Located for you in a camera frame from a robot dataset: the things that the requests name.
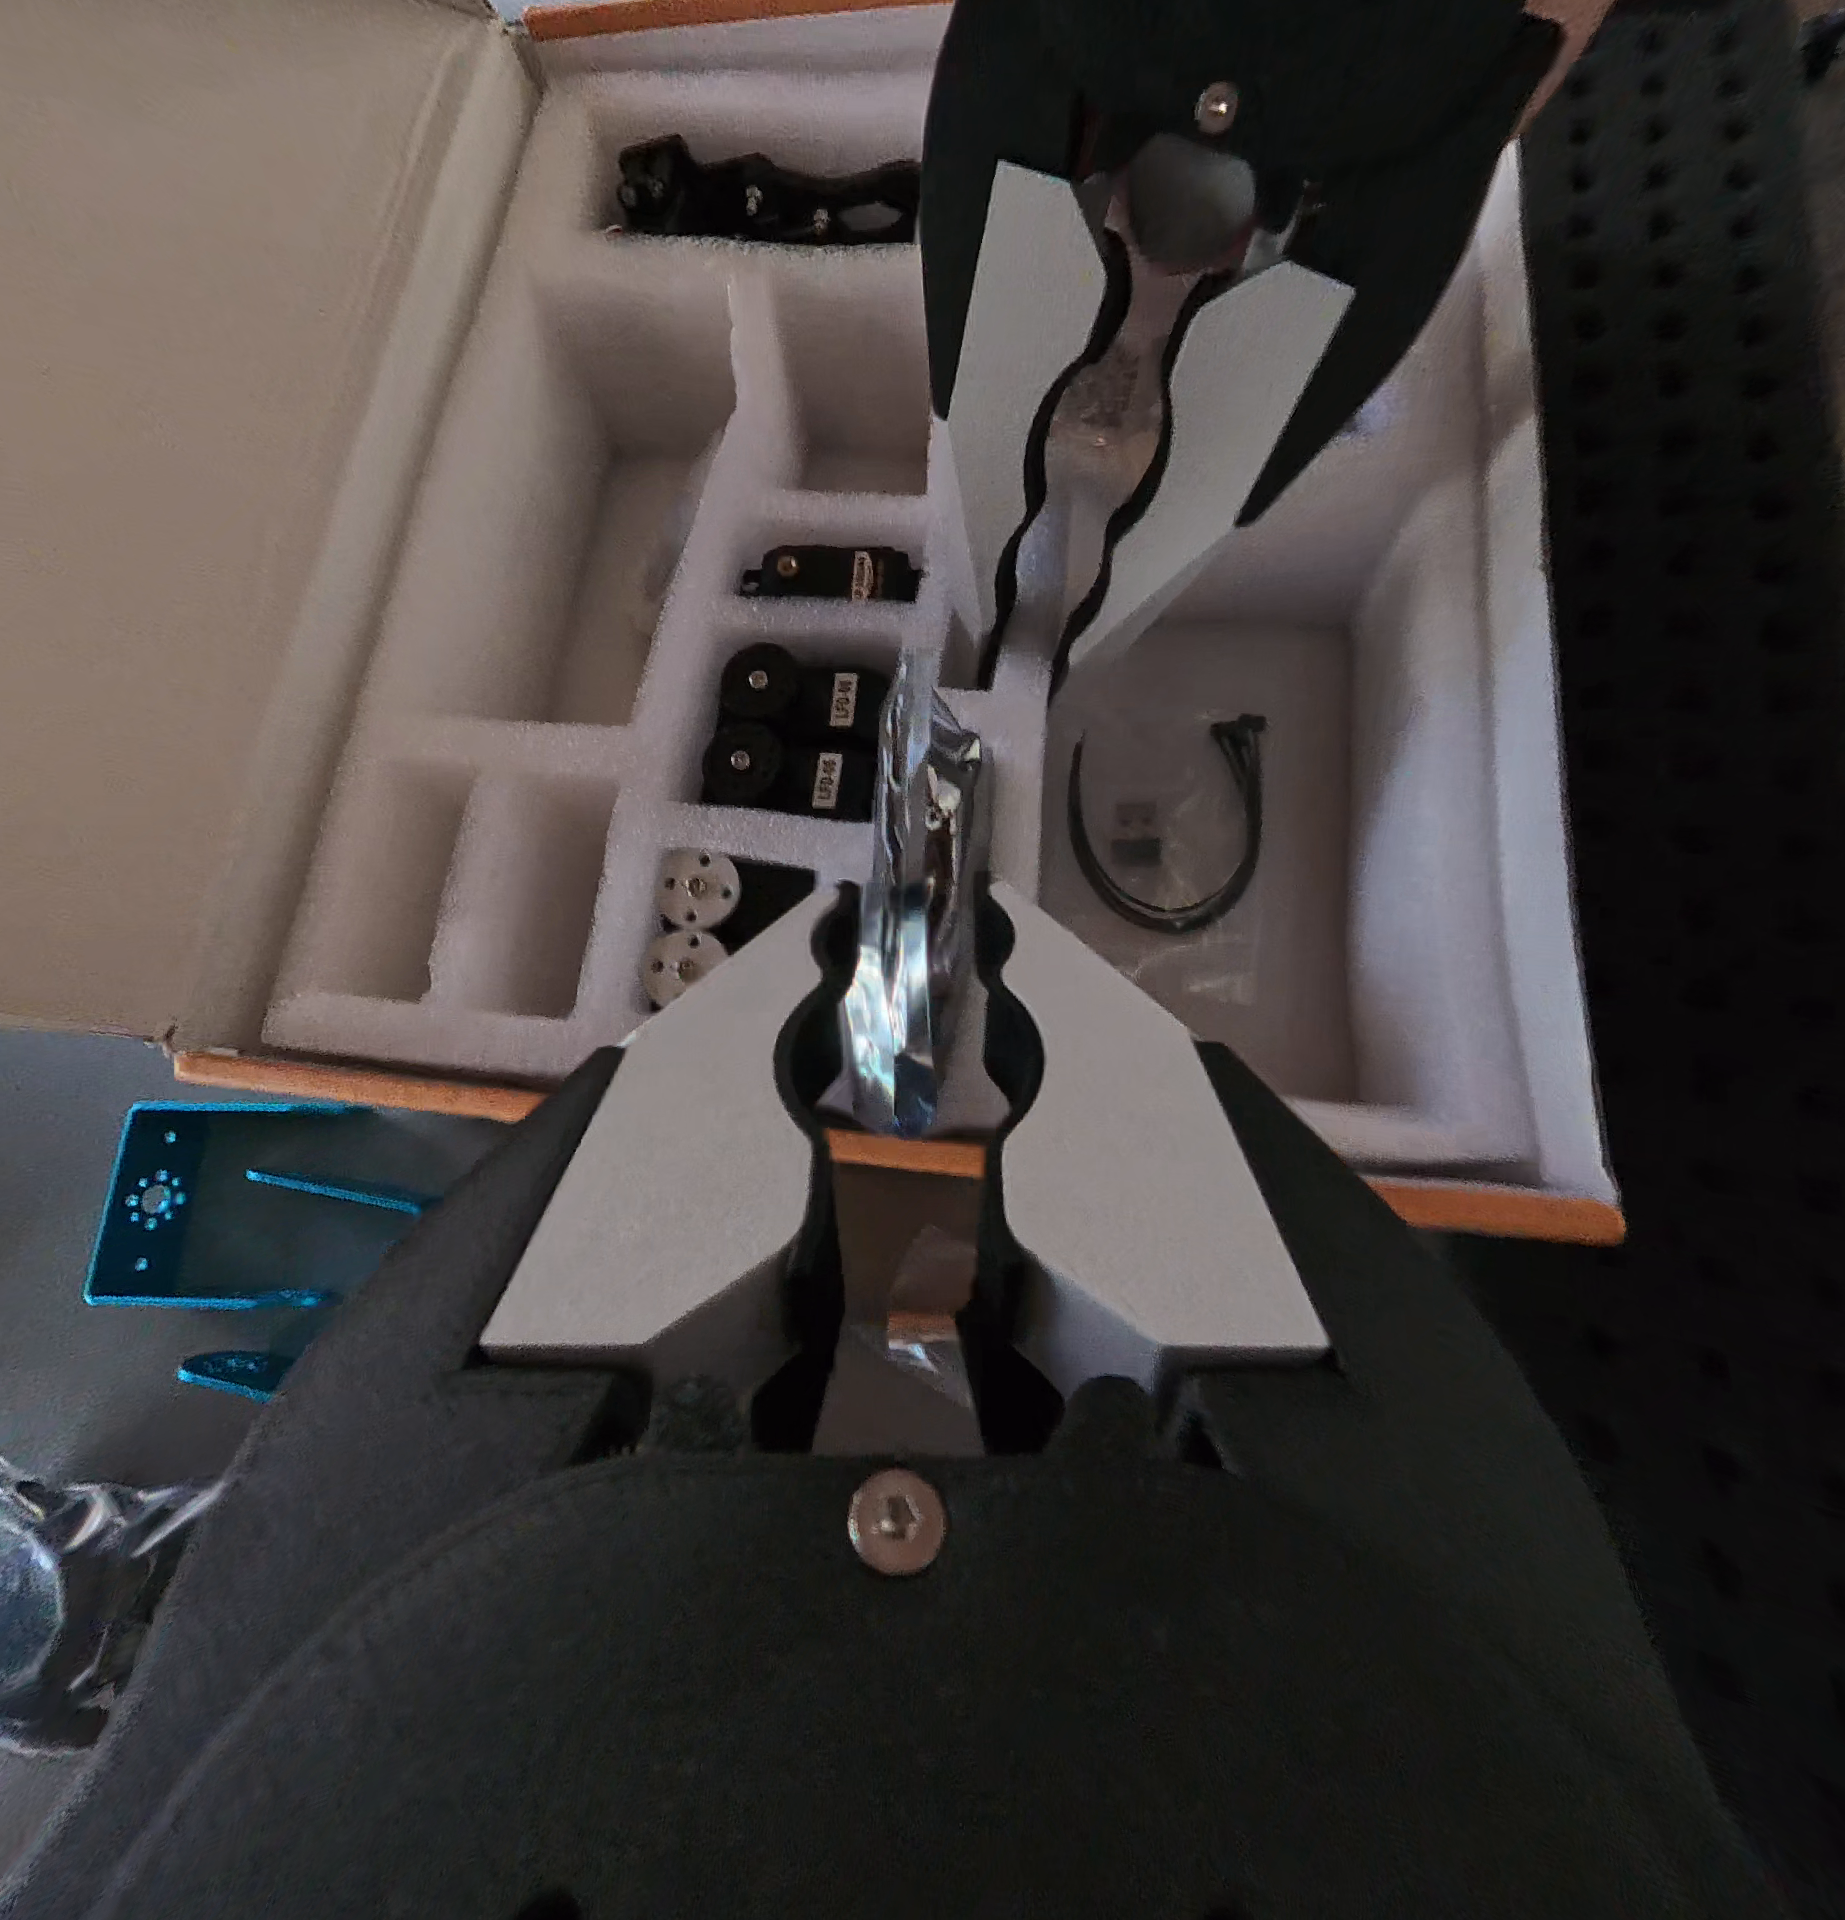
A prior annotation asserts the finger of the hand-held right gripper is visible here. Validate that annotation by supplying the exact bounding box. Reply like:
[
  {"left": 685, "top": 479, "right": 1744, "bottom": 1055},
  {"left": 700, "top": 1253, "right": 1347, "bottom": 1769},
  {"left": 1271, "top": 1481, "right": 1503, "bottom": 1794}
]
[
  {"left": 979, "top": 156, "right": 1125, "bottom": 684},
  {"left": 1050, "top": 261, "right": 1360, "bottom": 692}
]

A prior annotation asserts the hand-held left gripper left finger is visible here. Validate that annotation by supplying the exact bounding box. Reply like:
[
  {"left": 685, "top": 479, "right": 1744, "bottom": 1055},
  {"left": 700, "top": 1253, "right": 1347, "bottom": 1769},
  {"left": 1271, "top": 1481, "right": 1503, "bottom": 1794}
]
[{"left": 477, "top": 882, "right": 862, "bottom": 1434}]

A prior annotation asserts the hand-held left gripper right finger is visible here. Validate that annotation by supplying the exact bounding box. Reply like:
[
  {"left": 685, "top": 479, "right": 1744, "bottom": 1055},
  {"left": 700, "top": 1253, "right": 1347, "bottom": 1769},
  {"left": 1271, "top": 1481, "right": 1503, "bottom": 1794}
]
[{"left": 979, "top": 879, "right": 1339, "bottom": 1413}]

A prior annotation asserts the small clear plastic bag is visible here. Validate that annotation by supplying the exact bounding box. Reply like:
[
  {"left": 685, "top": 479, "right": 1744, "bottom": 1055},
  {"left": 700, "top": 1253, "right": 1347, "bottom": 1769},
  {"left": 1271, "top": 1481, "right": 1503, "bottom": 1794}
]
[{"left": 840, "top": 647, "right": 1003, "bottom": 1139}]

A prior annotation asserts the orange cardboard box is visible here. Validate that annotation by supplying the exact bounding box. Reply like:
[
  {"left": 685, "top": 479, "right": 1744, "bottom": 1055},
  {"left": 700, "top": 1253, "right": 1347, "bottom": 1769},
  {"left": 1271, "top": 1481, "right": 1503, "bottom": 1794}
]
[{"left": 0, "top": 0, "right": 1630, "bottom": 1247}]

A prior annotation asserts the black servo with silver horn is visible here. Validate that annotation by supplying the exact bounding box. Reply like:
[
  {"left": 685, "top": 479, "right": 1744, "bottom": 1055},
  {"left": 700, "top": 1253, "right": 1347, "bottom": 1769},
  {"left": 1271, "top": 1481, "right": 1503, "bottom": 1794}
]
[
  {"left": 641, "top": 927, "right": 775, "bottom": 1009},
  {"left": 649, "top": 844, "right": 819, "bottom": 939}
]

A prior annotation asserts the black robot claw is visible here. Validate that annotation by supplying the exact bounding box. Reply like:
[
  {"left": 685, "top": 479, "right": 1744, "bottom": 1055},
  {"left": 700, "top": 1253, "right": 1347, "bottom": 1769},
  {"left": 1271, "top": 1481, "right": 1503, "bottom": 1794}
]
[{"left": 611, "top": 132, "right": 924, "bottom": 245}]

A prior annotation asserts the small black servo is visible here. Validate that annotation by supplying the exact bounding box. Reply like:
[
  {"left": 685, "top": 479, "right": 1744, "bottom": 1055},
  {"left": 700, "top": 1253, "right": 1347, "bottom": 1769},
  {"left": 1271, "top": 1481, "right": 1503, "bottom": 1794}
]
[{"left": 738, "top": 541, "right": 924, "bottom": 606}]

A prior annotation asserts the white foam insert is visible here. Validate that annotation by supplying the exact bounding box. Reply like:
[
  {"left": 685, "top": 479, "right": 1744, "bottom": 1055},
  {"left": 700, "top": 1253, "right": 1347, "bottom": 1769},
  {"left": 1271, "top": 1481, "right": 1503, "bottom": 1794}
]
[{"left": 261, "top": 31, "right": 1599, "bottom": 1172}]

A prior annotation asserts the black perforated panel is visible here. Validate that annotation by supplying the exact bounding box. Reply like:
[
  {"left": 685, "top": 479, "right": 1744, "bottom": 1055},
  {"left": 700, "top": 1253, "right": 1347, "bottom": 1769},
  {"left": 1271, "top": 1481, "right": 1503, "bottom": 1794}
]
[{"left": 1507, "top": 0, "right": 1845, "bottom": 1920}]

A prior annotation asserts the clear bag of black parts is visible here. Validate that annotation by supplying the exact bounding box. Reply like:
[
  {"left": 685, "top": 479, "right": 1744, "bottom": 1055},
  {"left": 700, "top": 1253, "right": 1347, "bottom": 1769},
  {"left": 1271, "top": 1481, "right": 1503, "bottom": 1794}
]
[{"left": 0, "top": 1441, "right": 235, "bottom": 1758}]

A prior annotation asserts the black cable bundle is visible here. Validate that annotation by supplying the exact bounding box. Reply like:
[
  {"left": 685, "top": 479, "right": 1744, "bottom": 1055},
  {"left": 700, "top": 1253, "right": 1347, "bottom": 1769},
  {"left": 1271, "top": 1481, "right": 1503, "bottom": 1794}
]
[{"left": 1066, "top": 716, "right": 1273, "bottom": 934}]

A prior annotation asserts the blue double metal bracket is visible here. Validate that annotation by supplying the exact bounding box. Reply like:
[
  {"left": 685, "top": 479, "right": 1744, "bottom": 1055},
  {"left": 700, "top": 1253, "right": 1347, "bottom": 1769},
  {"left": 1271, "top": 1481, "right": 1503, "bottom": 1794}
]
[{"left": 80, "top": 1100, "right": 436, "bottom": 1404}]

